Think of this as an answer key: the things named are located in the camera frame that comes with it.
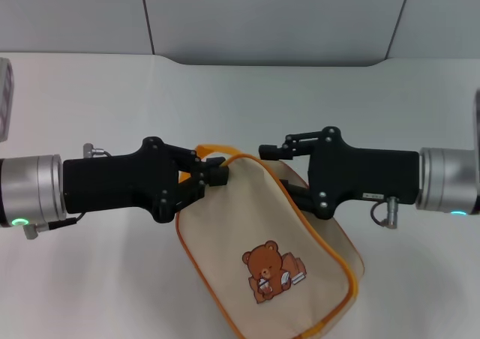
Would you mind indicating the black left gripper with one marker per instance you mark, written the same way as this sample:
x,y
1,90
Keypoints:
x,y
112,181

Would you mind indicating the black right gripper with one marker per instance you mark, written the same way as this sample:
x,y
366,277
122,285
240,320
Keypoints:
x,y
367,174

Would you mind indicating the beige bear print food bag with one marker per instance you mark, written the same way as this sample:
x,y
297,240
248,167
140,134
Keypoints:
x,y
243,219

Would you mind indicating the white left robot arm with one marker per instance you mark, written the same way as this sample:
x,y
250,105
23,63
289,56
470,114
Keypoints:
x,y
30,189

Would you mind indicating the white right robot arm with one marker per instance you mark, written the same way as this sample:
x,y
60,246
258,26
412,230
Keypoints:
x,y
446,181

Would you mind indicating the right gripper silver plug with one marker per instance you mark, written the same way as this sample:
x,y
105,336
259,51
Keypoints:
x,y
392,211

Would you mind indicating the gripper silver plug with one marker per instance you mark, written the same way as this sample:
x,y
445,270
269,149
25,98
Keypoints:
x,y
392,211
92,149

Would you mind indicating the left gripper silver plug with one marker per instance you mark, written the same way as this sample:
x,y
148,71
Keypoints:
x,y
92,149

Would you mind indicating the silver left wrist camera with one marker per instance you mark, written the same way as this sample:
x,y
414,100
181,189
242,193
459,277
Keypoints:
x,y
5,99

